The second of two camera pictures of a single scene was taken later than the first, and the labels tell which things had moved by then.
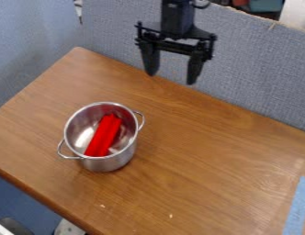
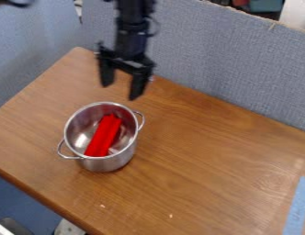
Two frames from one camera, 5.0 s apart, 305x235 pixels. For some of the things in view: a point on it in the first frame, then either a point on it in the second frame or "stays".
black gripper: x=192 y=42 -> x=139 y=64
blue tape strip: x=297 y=218 stays
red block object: x=104 y=136 stays
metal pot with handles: x=81 y=127 stays
